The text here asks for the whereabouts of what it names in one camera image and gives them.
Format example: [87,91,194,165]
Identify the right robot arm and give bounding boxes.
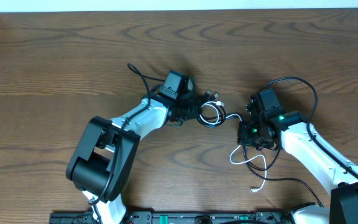
[238,89,358,223]

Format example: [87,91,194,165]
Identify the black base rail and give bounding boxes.
[48,210,293,224]

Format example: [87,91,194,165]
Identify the black usb cable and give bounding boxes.
[196,89,324,208]

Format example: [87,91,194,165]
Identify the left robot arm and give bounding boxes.
[66,73,200,223]

